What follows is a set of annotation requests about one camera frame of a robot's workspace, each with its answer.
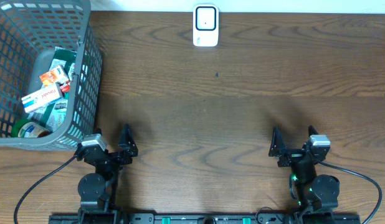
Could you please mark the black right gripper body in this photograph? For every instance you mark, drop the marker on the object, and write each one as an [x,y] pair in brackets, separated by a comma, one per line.
[292,156]

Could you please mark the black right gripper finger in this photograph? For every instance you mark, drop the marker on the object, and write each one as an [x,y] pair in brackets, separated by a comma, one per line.
[312,131]
[277,146]

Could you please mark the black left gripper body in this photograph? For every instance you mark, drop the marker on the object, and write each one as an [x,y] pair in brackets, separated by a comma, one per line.
[118,166]

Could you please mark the green white wipes packet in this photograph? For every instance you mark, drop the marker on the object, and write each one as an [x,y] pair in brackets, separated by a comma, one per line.
[51,117]

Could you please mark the red snack stick sachet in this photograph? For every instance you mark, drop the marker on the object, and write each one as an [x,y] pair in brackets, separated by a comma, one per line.
[65,87]

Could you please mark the white Panadol medicine box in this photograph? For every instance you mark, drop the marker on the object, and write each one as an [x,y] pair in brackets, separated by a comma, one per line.
[42,98]

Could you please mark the orange small carton box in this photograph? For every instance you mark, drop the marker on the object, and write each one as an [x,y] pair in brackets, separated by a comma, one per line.
[56,75]

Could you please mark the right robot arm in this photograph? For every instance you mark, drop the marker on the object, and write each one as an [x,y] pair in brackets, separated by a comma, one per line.
[317,195]

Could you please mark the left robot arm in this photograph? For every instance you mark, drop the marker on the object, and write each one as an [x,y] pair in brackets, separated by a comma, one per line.
[97,190]

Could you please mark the white barcode scanner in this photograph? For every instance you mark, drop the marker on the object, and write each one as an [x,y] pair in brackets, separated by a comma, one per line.
[205,25]

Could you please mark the green lid glass jar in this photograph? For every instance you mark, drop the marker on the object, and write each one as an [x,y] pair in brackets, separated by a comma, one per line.
[25,128]

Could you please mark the grey plastic mesh basket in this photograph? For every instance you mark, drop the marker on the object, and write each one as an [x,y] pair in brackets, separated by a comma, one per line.
[29,33]

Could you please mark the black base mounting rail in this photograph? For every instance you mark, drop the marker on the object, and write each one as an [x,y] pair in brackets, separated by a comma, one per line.
[149,218]

